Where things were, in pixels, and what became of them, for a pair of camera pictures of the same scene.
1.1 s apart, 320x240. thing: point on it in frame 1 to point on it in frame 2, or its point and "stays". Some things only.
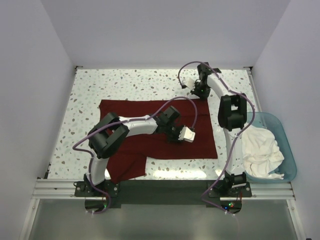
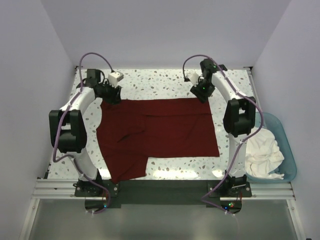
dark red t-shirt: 197,139 stays
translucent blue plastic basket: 288,167 stays
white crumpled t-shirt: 261,153 stays
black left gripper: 175,139 to 115,98
